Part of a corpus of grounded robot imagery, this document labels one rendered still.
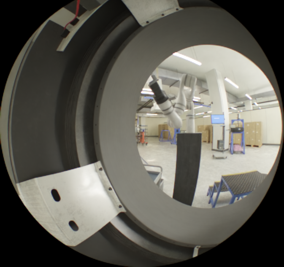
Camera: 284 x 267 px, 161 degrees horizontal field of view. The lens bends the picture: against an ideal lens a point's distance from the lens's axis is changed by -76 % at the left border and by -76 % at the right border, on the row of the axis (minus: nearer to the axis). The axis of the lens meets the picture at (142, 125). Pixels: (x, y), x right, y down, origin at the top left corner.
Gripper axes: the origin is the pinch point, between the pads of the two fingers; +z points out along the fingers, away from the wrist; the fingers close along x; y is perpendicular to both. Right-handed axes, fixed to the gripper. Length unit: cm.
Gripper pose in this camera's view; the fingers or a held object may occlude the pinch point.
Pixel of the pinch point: (149, 71)
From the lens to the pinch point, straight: 55.8
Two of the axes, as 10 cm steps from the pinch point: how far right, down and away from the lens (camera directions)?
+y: -8.4, 5.2, 1.8
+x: -0.8, -4.4, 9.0
